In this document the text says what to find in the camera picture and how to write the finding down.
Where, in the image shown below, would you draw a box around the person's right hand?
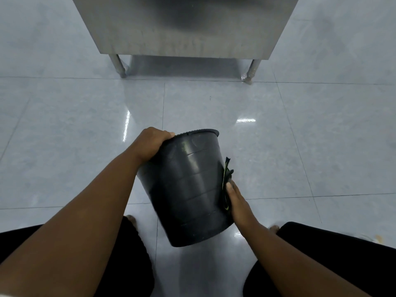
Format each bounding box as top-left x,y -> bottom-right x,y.
225,180 -> 260,234

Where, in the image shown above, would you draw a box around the person's black trousers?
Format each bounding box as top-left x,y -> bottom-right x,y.
0,216 -> 396,297

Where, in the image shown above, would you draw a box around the dark cleaning cloth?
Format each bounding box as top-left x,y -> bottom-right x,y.
221,157 -> 234,211

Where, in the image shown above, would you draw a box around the stainless steel table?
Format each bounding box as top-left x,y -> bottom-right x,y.
71,0 -> 301,85

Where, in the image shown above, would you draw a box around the person's left hand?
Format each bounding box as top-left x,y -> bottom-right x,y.
130,127 -> 176,166

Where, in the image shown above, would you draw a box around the person's right forearm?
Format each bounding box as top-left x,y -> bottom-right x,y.
240,223 -> 372,297

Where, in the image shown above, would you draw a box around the person's left forearm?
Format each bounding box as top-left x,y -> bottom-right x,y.
0,150 -> 143,297

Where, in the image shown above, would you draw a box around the black plastic bucket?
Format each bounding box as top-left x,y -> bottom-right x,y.
136,129 -> 234,247

